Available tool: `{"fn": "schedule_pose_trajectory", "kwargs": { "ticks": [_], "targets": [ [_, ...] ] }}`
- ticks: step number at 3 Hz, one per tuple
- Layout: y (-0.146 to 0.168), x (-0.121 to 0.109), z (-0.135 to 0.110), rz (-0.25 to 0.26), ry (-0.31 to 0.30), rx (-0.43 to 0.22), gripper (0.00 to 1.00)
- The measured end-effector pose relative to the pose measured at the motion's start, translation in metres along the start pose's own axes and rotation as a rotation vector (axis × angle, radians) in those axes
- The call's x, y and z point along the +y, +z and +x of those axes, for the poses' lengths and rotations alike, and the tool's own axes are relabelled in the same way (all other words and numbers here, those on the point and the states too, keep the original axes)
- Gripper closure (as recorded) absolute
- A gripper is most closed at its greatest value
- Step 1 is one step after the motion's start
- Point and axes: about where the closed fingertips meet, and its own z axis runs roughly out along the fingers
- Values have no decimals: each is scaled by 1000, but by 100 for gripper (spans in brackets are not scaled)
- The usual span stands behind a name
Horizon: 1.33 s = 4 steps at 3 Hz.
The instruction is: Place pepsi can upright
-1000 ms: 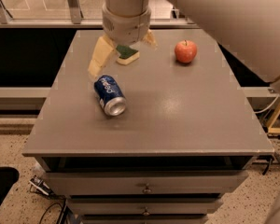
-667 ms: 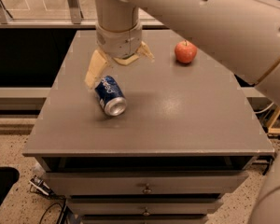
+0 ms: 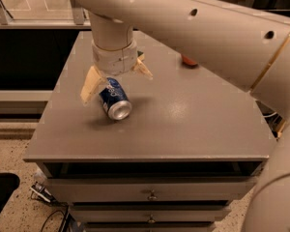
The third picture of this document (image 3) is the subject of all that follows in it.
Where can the black chair seat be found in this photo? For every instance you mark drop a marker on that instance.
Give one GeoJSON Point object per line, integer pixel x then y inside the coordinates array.
{"type": "Point", "coordinates": [9, 182]}

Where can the grey drawer cabinet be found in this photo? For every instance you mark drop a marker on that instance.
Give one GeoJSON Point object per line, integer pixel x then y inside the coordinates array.
{"type": "Point", "coordinates": [184, 123]}

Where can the blue pepsi can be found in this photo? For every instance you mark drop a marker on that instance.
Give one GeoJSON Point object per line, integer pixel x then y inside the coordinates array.
{"type": "Point", "coordinates": [114, 100]}

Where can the metal railing frame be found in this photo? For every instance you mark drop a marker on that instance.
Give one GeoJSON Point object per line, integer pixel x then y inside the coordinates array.
{"type": "Point", "coordinates": [42, 14]}

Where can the grey drawer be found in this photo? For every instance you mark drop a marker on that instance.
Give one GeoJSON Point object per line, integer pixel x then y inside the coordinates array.
{"type": "Point", "coordinates": [138, 189]}
{"type": "Point", "coordinates": [142, 213]}

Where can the brass drawer knob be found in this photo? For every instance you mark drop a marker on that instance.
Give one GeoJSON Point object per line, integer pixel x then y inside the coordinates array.
{"type": "Point", "coordinates": [152, 196]}
{"type": "Point", "coordinates": [151, 220]}

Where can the top grey drawer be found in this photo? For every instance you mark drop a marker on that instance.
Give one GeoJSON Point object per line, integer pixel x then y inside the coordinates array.
{"type": "Point", "coordinates": [138, 189]}

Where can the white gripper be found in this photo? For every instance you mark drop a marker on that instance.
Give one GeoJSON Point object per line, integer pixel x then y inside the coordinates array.
{"type": "Point", "coordinates": [114, 61]}

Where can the green yellow sponge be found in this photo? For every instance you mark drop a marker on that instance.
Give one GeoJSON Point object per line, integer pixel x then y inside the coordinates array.
{"type": "Point", "coordinates": [141, 55]}

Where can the red apple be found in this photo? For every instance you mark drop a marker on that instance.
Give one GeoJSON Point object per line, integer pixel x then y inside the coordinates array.
{"type": "Point", "coordinates": [188, 61]}

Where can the small device on floor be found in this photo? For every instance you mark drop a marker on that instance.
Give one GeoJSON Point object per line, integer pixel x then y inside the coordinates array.
{"type": "Point", "coordinates": [42, 192]}

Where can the brass top drawer knob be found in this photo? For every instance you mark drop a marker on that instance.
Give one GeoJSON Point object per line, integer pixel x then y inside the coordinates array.
{"type": "Point", "coordinates": [152, 196]}

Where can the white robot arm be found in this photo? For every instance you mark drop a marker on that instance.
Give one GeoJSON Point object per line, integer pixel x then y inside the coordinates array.
{"type": "Point", "coordinates": [247, 48]}

